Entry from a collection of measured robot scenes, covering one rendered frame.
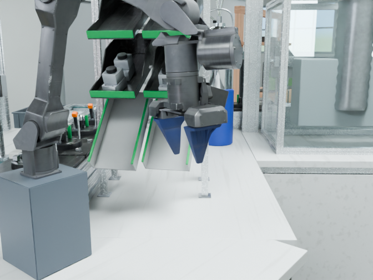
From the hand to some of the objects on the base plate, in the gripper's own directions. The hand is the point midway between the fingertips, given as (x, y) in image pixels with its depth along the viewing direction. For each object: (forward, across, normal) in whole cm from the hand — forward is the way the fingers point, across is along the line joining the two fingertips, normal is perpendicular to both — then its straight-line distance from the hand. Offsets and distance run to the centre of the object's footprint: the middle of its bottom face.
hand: (186, 140), depth 73 cm
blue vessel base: (+30, -105, +74) cm, 132 cm away
